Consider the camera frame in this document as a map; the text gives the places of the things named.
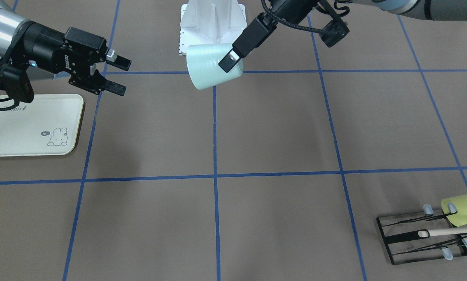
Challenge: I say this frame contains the black wire cup rack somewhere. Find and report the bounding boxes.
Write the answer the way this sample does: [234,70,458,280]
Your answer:
[376,204,467,265]

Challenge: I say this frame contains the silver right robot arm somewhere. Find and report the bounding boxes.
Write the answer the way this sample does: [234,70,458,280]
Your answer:
[0,5,131,103]

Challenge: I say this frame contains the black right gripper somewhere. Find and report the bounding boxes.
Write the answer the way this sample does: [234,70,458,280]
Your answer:
[11,21,132,96]

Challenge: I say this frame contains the cream rabbit serving tray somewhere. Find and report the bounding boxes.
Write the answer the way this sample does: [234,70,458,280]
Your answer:
[0,94,85,158]

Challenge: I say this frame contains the yellow plastic cup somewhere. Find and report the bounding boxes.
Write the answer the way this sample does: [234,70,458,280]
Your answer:
[441,194,467,227]

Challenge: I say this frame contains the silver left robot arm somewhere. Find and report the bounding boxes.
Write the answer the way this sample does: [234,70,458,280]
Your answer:
[218,0,467,73]

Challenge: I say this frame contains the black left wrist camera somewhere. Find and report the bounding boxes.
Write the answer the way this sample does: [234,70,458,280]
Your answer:
[319,20,350,48]

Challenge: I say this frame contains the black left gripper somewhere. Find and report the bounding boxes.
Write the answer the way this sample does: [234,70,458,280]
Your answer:
[218,0,319,73]

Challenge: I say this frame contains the pale green plastic cup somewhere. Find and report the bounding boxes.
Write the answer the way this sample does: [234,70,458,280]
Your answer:
[186,43,244,90]

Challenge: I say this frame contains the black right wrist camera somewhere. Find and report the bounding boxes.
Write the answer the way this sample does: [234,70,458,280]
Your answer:
[0,63,35,103]

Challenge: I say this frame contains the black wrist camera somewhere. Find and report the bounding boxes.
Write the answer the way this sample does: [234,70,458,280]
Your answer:
[0,63,35,103]
[319,20,350,48]

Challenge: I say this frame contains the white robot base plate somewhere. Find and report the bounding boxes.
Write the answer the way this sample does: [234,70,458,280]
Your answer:
[179,0,247,56]

